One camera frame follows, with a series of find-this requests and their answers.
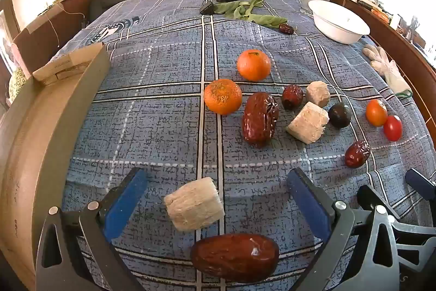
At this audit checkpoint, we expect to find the red cherry tomato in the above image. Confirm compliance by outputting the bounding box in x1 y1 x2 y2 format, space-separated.
383 115 403 142

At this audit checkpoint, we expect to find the large smooth red date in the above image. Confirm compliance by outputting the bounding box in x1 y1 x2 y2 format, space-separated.
190 233 280 284

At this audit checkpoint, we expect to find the small round red date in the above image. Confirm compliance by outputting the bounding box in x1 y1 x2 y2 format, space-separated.
281 84 304 110

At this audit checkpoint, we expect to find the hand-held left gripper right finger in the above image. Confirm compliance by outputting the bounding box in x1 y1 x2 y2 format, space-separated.
287 167 400 291

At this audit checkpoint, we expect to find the cardboard box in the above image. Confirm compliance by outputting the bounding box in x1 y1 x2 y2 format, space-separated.
0 42 111 291

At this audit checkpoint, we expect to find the wooden cabinet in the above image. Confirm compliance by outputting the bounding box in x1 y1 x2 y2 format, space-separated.
335 0 436 128

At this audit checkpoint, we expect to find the smooth orange mandarin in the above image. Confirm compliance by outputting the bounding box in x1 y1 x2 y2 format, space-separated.
237 49 272 82

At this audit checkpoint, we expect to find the small orange kumquat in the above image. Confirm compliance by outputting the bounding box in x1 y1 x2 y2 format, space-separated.
365 99 389 127

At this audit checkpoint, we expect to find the green patterned cloth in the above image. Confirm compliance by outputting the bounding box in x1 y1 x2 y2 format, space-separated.
7 68 29 104

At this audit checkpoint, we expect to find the brown taped board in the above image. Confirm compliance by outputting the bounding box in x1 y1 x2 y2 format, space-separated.
15 0 92 73

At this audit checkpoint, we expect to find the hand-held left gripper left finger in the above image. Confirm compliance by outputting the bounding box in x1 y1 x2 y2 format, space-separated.
35 167 148 291

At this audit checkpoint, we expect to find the green cloth strip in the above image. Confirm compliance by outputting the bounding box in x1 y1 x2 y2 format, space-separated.
213 0 287 28

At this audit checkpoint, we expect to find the white plastic bowl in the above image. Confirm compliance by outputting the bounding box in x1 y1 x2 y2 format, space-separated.
307 0 371 44

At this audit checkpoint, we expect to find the speckled orange mandarin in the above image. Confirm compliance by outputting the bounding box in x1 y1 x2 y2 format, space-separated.
204 79 243 116

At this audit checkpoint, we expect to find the dark purple passion fruit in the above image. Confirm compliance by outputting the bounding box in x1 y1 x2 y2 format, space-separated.
328 102 352 129

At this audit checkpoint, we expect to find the small sugarcane piece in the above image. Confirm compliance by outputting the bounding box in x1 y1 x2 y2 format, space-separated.
305 80 331 108

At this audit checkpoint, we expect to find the blue plaid bed sheet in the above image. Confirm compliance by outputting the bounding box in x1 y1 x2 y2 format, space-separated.
61 0 436 291

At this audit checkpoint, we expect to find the white work glove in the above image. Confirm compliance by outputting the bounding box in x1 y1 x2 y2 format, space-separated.
362 45 413 98

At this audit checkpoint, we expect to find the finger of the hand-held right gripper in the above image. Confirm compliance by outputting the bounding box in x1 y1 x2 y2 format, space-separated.
356 185 436 244
405 168 436 203

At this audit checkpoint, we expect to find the medium red date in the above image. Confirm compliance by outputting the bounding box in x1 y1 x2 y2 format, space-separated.
344 140 371 169

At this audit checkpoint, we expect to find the large wrinkled red date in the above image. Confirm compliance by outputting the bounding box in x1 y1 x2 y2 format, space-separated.
242 92 280 148

